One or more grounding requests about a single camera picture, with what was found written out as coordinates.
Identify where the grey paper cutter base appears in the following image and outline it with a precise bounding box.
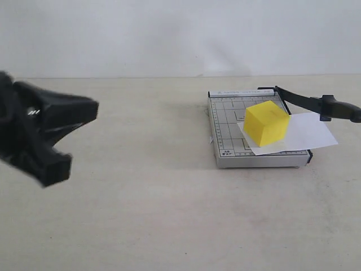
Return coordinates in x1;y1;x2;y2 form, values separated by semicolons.
208;87;313;168

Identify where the yellow foam cube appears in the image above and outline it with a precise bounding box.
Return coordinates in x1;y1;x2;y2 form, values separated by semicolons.
243;100;290;147

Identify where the white paper sheet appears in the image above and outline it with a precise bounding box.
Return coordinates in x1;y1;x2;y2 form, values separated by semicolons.
237;112;338;156

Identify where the black cutter blade arm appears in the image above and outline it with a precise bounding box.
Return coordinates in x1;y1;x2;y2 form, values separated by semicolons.
274;86;360;123

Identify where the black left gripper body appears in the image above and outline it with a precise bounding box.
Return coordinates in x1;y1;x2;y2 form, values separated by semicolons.
1;71;41;169

